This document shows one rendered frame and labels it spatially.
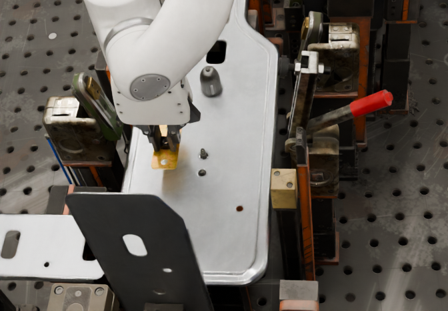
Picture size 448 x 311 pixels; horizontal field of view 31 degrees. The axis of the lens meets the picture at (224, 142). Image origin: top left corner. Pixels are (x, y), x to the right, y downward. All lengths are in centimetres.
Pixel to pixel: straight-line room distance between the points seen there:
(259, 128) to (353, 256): 34
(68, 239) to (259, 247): 27
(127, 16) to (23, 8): 102
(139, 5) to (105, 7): 4
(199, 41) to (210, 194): 34
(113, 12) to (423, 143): 81
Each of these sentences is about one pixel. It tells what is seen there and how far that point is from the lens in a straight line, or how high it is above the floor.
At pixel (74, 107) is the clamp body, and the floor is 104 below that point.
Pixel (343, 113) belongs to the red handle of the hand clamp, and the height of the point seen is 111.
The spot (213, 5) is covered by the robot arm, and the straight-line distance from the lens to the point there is 89.
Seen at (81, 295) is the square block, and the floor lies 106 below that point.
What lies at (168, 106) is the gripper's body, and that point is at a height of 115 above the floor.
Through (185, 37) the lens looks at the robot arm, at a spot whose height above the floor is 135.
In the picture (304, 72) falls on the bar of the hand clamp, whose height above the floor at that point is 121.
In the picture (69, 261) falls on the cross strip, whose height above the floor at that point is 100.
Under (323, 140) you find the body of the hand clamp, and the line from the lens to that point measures 115.
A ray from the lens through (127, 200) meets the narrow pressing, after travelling 80.
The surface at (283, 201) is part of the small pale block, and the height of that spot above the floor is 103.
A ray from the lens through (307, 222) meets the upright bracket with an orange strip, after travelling 112.
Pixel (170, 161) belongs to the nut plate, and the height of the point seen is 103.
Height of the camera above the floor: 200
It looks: 55 degrees down
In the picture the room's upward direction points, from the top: 12 degrees counter-clockwise
